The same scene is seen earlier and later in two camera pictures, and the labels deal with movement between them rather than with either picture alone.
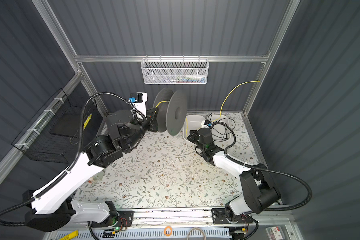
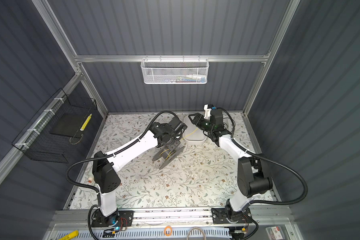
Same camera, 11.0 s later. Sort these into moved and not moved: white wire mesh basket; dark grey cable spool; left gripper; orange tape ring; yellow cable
Moved: left gripper; dark grey cable spool; yellow cable
Not moved: white wire mesh basket; orange tape ring
